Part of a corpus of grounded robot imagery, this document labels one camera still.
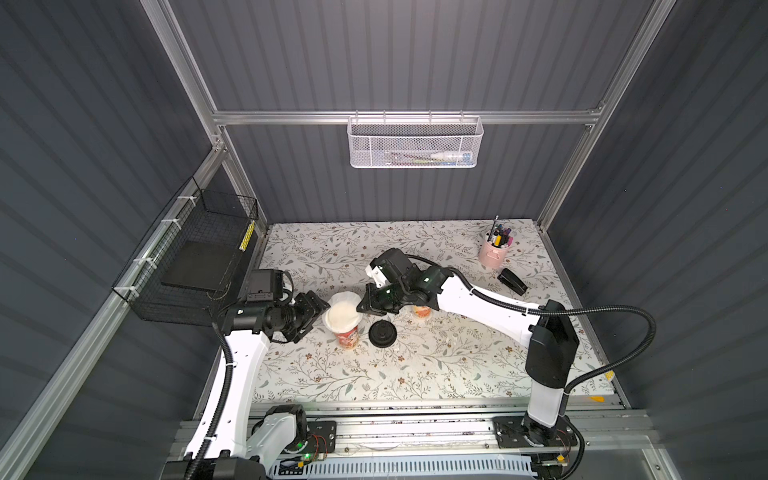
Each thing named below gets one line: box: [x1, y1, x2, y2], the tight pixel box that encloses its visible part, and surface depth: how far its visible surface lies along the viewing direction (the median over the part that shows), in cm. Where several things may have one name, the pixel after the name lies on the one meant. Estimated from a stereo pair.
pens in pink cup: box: [486, 215, 514, 248], surface depth 101 cm
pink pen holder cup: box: [479, 240, 513, 269], surface depth 104 cm
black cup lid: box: [368, 319, 397, 348], surface depth 91 cm
